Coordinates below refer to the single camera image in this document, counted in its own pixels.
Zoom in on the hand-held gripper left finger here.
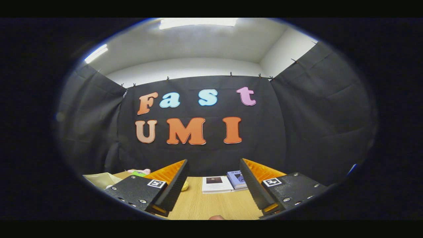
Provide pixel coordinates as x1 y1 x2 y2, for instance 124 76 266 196
105 159 190 218

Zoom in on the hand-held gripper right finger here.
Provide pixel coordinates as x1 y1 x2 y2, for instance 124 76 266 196
240 158 328 217

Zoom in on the beige fabric storage box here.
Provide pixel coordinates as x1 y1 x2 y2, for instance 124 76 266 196
83 173 123 190

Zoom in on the blue cover book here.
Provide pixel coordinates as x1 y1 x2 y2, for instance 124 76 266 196
227 171 249 190

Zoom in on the green and pink plush toy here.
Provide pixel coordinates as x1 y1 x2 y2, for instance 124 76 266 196
127 169 151 178

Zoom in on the white book with dark picture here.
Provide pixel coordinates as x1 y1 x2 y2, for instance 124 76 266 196
202 176 234 194

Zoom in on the black backdrop cloth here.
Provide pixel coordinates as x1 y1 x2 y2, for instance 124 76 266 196
56 41 377 186

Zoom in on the small ceiling light panel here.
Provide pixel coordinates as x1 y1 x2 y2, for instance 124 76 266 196
84 44 108 64

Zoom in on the large ceiling light panel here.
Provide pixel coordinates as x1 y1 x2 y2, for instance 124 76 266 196
159 18 238 30

